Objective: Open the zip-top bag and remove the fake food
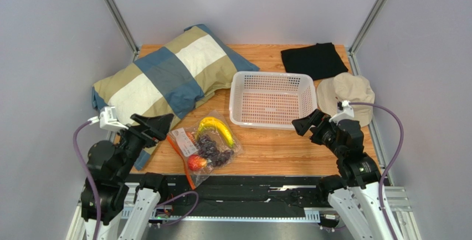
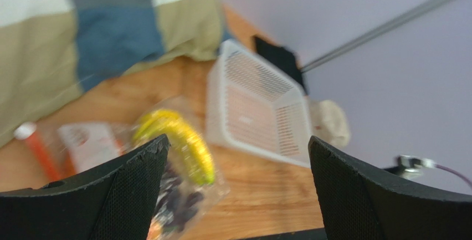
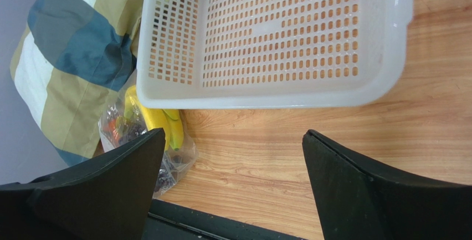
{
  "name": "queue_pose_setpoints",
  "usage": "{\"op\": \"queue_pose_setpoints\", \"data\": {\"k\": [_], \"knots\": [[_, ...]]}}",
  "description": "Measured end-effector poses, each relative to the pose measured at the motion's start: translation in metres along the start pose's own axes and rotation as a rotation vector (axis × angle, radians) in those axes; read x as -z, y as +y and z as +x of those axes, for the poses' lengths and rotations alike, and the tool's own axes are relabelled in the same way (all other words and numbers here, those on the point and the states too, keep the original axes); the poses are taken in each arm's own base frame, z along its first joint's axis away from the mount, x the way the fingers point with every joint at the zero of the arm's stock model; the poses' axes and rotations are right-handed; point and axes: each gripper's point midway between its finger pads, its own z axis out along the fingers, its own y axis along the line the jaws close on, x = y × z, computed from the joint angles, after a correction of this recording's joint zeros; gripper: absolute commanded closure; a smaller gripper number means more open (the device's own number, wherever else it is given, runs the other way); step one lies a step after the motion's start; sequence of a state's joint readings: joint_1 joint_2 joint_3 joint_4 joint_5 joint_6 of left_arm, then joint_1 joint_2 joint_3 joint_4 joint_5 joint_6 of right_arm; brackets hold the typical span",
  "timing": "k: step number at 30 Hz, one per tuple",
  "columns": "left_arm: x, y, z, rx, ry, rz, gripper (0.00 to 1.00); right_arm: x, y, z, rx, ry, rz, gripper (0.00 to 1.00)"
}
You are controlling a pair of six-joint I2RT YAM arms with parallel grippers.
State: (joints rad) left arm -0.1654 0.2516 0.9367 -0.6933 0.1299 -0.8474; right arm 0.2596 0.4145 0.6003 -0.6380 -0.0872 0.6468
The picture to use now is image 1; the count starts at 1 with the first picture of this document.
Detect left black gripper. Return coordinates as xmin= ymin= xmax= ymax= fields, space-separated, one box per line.
xmin=114 ymin=112 xmax=173 ymax=181

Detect yellow fake banana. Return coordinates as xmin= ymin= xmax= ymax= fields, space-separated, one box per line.
xmin=197 ymin=116 xmax=235 ymax=147

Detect red fake apple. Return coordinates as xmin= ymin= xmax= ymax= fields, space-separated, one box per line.
xmin=187 ymin=154 xmax=208 ymax=171

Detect clear zip top bag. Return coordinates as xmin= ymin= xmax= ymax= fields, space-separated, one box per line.
xmin=167 ymin=110 xmax=244 ymax=190

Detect purple fake grapes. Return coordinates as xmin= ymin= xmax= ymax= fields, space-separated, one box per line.
xmin=197 ymin=134 xmax=234 ymax=167

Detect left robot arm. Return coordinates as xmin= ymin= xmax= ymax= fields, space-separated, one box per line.
xmin=77 ymin=114 xmax=174 ymax=239

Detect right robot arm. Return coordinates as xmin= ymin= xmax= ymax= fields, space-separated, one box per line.
xmin=292 ymin=107 xmax=403 ymax=239

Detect white plastic perforated basket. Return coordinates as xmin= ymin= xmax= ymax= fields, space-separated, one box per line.
xmin=229 ymin=72 xmax=317 ymax=130

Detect beige bucket hat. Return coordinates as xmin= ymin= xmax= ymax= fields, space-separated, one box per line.
xmin=316 ymin=73 xmax=375 ymax=116

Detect black folded cloth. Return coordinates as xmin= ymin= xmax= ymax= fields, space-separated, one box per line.
xmin=281 ymin=43 xmax=348 ymax=80

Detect striped blue beige pillow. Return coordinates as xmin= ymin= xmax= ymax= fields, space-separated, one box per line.
xmin=91 ymin=24 xmax=260 ymax=171

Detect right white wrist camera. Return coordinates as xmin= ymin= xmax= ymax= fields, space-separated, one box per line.
xmin=329 ymin=100 xmax=355 ymax=124

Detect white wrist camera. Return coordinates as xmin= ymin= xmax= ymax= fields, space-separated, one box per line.
xmin=329 ymin=100 xmax=355 ymax=124
xmin=99 ymin=106 xmax=129 ymax=132

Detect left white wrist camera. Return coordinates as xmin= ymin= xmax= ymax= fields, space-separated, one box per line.
xmin=99 ymin=106 xmax=129 ymax=132

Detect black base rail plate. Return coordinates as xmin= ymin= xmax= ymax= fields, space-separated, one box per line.
xmin=161 ymin=175 xmax=347 ymax=219

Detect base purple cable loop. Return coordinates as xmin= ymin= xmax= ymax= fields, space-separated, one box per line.
xmin=155 ymin=191 xmax=200 ymax=227

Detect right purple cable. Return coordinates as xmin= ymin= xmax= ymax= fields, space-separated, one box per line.
xmin=349 ymin=101 xmax=405 ymax=240

